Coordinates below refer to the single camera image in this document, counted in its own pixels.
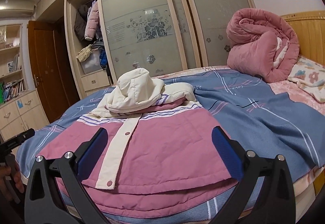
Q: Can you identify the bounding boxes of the pink and cream hooded jacket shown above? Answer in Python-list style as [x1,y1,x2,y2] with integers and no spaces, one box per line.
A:
[40,68,236,219]

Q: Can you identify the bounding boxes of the person's left hand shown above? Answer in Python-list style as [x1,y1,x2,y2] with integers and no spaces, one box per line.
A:
[0,160,25,201]

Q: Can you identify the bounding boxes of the beige bookshelf cabinet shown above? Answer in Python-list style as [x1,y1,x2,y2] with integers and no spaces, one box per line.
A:
[1,24,49,141]

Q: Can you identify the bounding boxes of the brown wooden door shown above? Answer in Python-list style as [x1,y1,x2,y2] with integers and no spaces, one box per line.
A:
[28,17,80,123]

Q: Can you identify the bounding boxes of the wardrobe drawer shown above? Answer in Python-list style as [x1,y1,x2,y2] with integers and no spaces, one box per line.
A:
[81,70,110,91]

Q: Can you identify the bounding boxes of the cream crumpled garment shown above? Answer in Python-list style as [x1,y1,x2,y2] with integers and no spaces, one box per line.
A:
[76,44,93,62]

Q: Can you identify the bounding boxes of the clear plastic storage box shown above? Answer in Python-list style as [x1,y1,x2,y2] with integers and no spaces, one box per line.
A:
[80,50,101,74]

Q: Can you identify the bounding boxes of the blue garment in wardrobe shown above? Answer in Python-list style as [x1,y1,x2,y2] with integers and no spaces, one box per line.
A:
[99,50,108,69]

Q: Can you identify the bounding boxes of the floral pillow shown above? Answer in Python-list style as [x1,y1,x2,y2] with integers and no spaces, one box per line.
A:
[287,56,325,104]

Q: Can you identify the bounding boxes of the white air conditioner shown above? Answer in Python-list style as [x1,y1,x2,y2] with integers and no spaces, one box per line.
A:
[0,0,36,18]

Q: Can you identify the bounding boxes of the dark hanging coat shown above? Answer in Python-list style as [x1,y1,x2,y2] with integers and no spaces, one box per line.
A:
[74,4,89,41]

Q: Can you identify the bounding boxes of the rolled pink quilt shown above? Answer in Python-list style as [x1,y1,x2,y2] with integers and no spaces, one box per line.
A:
[226,8,300,83]

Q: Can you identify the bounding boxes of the frosted glass sliding door left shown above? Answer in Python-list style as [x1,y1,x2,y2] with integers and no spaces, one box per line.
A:
[100,0,187,79]

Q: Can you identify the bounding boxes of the wooden headboard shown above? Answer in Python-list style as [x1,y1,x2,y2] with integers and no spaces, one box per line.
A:
[282,10,325,65]

